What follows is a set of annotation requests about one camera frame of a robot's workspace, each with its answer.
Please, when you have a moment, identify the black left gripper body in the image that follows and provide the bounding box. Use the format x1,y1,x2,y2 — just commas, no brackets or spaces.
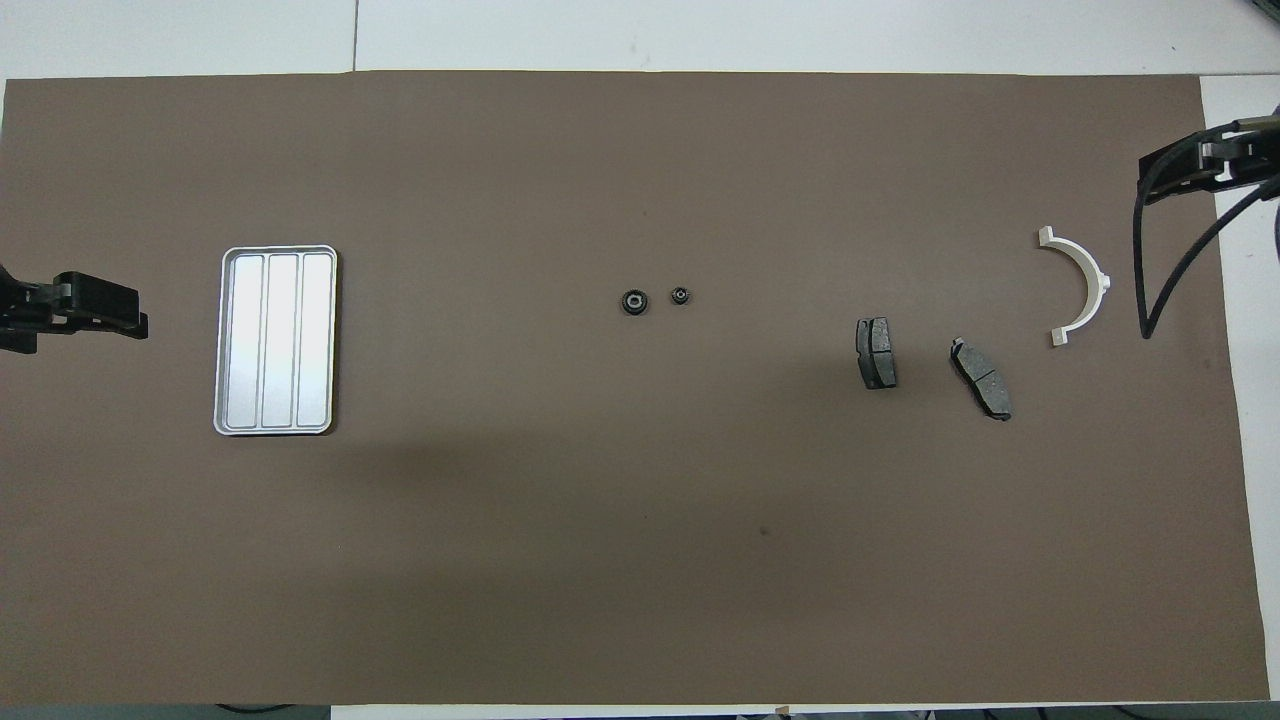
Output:
0,263,63,357

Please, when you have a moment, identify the silver metal tray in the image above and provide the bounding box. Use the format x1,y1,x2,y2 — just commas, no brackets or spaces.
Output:
213,245,339,437

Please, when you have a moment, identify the brown table mat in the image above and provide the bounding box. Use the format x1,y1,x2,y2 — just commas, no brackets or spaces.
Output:
0,70,1271,707

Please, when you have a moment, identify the long dark brake pad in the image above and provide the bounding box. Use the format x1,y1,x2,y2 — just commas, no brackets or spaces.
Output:
949,337,1013,422

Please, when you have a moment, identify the white curved plastic bracket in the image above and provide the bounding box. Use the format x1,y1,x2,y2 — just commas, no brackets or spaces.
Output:
1037,226,1113,348

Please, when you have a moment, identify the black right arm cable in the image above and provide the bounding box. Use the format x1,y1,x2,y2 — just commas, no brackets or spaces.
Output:
1131,120,1280,341

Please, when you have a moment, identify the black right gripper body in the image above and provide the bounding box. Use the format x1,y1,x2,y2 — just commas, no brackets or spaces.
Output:
1198,117,1280,188

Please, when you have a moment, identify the short dark brake pad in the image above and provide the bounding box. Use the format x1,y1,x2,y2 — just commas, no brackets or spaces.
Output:
855,317,898,391

